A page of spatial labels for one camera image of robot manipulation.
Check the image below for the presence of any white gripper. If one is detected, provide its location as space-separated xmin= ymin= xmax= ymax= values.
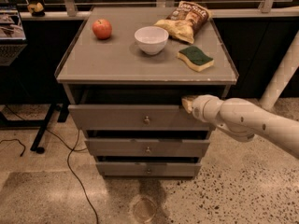
xmin=181 ymin=95 xmax=223 ymax=123

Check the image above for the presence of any grey top drawer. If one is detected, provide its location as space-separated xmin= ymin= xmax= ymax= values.
xmin=69 ymin=105 xmax=215 ymax=131

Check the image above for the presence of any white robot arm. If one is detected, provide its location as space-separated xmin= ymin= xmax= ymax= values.
xmin=182 ymin=33 xmax=299 ymax=158

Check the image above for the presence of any grey drawer cabinet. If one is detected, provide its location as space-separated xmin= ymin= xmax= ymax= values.
xmin=57 ymin=7 xmax=238 ymax=163

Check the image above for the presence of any green yellow sponge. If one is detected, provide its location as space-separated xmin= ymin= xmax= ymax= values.
xmin=177 ymin=46 xmax=214 ymax=72

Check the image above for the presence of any white bowl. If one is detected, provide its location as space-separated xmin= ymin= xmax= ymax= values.
xmin=135 ymin=26 xmax=169 ymax=55

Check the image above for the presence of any chips bag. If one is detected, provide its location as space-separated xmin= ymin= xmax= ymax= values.
xmin=155 ymin=1 xmax=211 ymax=44

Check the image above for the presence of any red apple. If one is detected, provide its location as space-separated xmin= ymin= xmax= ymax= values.
xmin=92 ymin=19 xmax=112 ymax=39

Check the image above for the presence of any round floor cover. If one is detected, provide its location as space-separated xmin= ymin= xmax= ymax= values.
xmin=131 ymin=197 xmax=157 ymax=224

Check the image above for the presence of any small yellow black object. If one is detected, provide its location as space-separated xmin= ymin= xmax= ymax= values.
xmin=27 ymin=2 xmax=45 ymax=17

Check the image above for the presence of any laptop computer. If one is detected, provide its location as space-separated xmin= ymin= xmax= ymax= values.
xmin=0 ymin=3 xmax=27 ymax=66

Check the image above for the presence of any black desk frame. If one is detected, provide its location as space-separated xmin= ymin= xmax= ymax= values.
xmin=0 ymin=104 xmax=69 ymax=154

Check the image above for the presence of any black floor cable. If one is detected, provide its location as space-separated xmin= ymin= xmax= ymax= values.
xmin=6 ymin=105 xmax=100 ymax=224

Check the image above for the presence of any short black cable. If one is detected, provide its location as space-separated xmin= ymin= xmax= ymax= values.
xmin=0 ymin=138 xmax=27 ymax=158

